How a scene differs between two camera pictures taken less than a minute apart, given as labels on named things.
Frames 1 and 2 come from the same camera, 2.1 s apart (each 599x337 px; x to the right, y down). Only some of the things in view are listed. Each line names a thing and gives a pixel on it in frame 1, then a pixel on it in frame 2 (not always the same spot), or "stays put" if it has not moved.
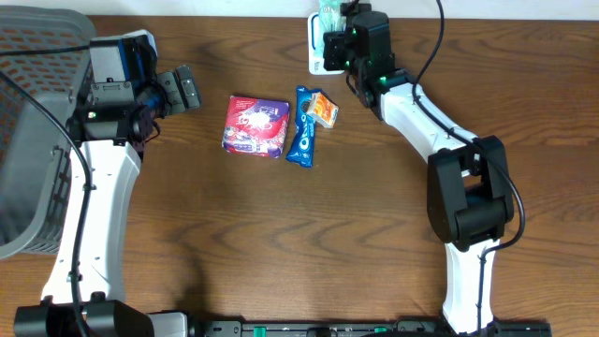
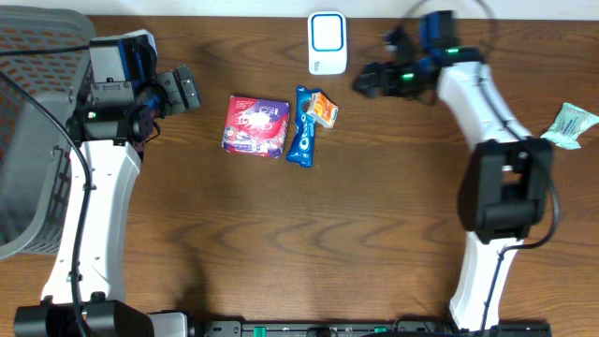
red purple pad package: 257,126 stays put
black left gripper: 165,94 stays put
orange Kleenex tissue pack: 323,109 stays put
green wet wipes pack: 329,18 to 569,124
